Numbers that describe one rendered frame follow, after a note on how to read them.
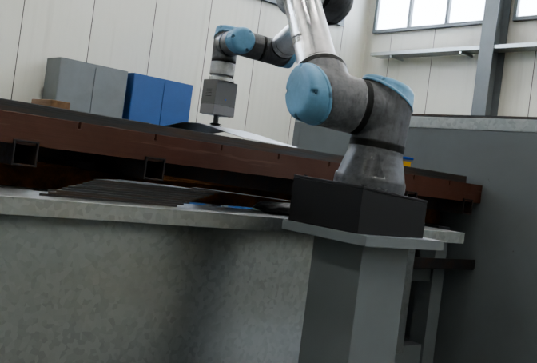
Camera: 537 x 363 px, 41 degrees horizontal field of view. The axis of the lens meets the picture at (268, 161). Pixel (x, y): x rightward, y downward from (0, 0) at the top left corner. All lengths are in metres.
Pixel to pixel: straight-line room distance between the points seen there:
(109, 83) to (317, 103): 8.93
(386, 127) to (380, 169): 0.09
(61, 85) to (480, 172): 7.99
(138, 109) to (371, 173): 9.11
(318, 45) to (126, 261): 0.61
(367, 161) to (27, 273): 0.70
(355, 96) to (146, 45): 9.94
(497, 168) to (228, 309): 1.12
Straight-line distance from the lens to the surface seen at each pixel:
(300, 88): 1.45
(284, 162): 1.83
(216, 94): 2.16
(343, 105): 1.44
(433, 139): 2.63
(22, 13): 10.54
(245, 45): 2.08
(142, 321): 1.61
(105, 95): 10.25
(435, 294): 2.45
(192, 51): 11.76
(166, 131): 1.67
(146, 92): 10.56
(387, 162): 1.48
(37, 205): 1.28
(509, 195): 2.44
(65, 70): 10.01
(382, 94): 1.49
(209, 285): 1.68
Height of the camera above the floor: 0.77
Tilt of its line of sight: 1 degrees up
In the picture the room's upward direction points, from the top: 7 degrees clockwise
